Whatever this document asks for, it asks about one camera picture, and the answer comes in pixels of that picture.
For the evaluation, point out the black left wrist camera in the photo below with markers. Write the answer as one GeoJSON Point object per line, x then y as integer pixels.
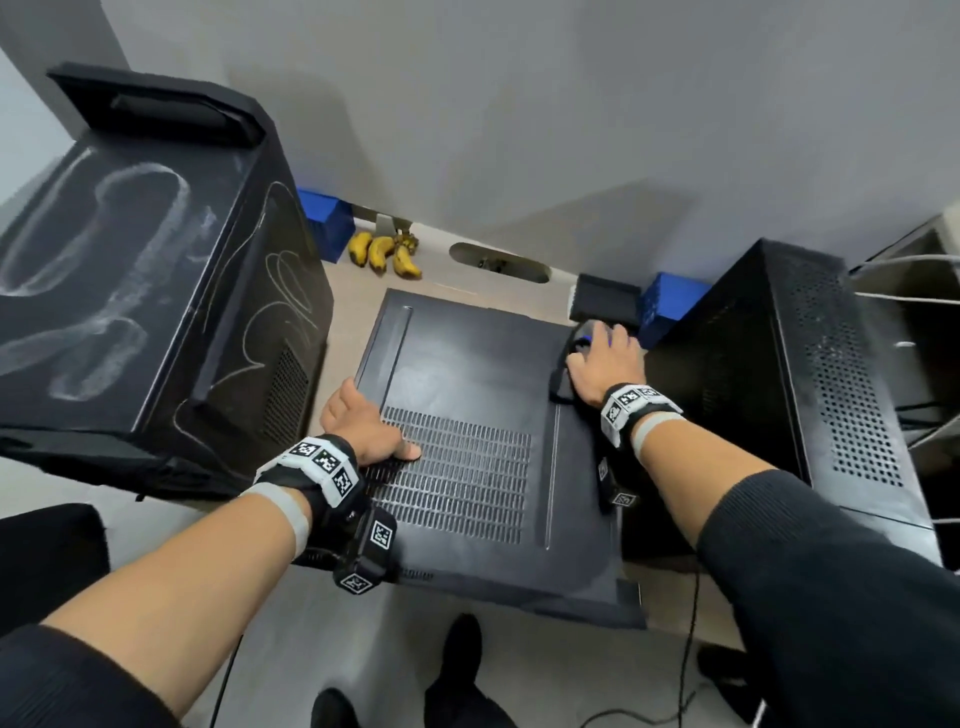
{"type": "Point", "coordinates": [367, 551]}

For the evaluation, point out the small blue plastic box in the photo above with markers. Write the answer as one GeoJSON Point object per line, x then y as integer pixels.
{"type": "Point", "coordinates": [326, 221]}

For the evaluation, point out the person's left hand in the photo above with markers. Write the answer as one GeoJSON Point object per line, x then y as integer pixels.
{"type": "Point", "coordinates": [367, 435]}

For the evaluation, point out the person's left shoe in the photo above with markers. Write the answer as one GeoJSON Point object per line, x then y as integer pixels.
{"type": "Point", "coordinates": [334, 709]}

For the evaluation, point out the person's shoe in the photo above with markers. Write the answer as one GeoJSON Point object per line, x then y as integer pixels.
{"type": "Point", "coordinates": [334, 709]}
{"type": "Point", "coordinates": [463, 649]}

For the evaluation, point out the black Lenovo tower case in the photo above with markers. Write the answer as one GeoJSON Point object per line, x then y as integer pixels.
{"type": "Point", "coordinates": [465, 360]}

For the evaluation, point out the person's right forearm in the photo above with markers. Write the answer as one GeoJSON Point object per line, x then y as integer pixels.
{"type": "Point", "coordinates": [750, 525]}

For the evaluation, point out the person's legs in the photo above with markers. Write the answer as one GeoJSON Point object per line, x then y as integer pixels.
{"type": "Point", "coordinates": [469, 709]}

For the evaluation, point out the black device with blue light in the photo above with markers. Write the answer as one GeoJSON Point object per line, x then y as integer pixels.
{"type": "Point", "coordinates": [150, 285]}

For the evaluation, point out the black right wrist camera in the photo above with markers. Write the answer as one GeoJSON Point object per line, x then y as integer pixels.
{"type": "Point", "coordinates": [616, 486]}

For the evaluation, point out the person's right hand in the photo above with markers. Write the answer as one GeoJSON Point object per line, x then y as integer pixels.
{"type": "Point", "coordinates": [611, 364]}

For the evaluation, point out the grey cleaning cloth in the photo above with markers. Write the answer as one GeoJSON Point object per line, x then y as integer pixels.
{"type": "Point", "coordinates": [562, 382]}

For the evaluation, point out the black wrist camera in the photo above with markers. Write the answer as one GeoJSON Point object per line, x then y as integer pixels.
{"type": "Point", "coordinates": [367, 551]}
{"type": "Point", "coordinates": [616, 486]}

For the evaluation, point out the person's left forearm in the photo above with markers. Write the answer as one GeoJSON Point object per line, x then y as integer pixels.
{"type": "Point", "coordinates": [165, 592]}

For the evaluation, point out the black office chair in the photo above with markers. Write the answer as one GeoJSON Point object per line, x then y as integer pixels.
{"type": "Point", "coordinates": [45, 562]}

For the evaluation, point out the small black box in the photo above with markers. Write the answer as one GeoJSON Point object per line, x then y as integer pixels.
{"type": "Point", "coordinates": [604, 300]}

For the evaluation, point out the slim black vented computer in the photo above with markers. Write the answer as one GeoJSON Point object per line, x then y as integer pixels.
{"type": "Point", "coordinates": [750, 360]}

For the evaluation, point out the blue rectangular box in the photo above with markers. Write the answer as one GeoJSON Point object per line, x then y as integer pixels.
{"type": "Point", "coordinates": [671, 304]}

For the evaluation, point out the yellow banana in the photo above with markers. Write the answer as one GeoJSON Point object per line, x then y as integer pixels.
{"type": "Point", "coordinates": [360, 249]}
{"type": "Point", "coordinates": [380, 255]}
{"type": "Point", "coordinates": [406, 264]}

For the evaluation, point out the person's right shoe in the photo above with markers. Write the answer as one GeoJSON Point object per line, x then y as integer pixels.
{"type": "Point", "coordinates": [463, 649]}

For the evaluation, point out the left wrist marker band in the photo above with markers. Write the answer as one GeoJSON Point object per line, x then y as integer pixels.
{"type": "Point", "coordinates": [319, 465]}

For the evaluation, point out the grey metal stand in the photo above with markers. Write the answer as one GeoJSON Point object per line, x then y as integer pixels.
{"type": "Point", "coordinates": [382, 221]}

